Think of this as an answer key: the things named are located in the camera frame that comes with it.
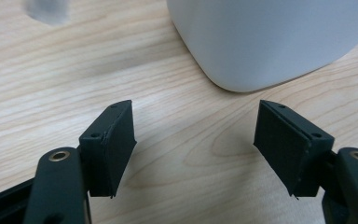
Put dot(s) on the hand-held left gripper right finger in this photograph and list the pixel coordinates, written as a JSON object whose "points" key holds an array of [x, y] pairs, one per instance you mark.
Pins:
{"points": [[289, 149]]}

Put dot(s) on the white plastic container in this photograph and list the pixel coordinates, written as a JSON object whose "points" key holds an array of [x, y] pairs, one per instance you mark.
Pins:
{"points": [[261, 40]]}

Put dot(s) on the blurry grey object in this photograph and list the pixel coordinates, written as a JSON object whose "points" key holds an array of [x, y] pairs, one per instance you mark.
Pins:
{"points": [[47, 11]]}

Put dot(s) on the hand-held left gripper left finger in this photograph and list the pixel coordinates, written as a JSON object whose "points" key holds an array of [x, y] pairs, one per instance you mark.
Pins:
{"points": [[105, 152]]}

